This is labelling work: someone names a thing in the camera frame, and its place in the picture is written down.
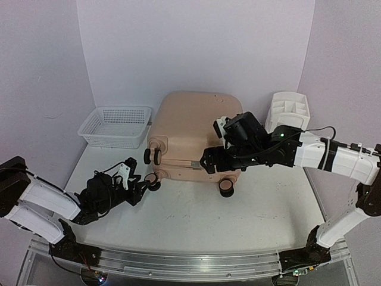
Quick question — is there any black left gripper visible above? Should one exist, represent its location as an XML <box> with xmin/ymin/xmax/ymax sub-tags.
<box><xmin>97</xmin><ymin>175</ymin><xmax>149</xmax><ymax>215</ymax></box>

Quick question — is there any pink hard-shell suitcase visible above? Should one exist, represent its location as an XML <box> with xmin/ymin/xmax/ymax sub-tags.
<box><xmin>143</xmin><ymin>91</ymin><xmax>243</xmax><ymax>197</ymax></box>

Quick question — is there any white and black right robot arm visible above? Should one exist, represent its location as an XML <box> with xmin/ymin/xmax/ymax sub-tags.
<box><xmin>199</xmin><ymin>112</ymin><xmax>380</xmax><ymax>271</ymax></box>

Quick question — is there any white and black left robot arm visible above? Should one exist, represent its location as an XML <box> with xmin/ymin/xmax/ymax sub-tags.
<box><xmin>1</xmin><ymin>156</ymin><xmax>161</xmax><ymax>260</ymax></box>

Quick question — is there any white perforated plastic basket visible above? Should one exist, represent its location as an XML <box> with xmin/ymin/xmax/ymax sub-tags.
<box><xmin>77</xmin><ymin>106</ymin><xmax>152</xmax><ymax>149</ymax></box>

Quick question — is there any white desktop drawer organizer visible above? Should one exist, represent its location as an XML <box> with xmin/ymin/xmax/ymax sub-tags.
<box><xmin>265</xmin><ymin>91</ymin><xmax>310</xmax><ymax>133</ymax></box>

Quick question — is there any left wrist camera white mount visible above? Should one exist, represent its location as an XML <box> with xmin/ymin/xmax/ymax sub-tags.
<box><xmin>114</xmin><ymin>163</ymin><xmax>130</xmax><ymax>191</ymax></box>

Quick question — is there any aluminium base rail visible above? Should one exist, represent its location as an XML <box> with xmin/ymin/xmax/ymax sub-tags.
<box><xmin>30</xmin><ymin>239</ymin><xmax>358</xmax><ymax>285</ymax></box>

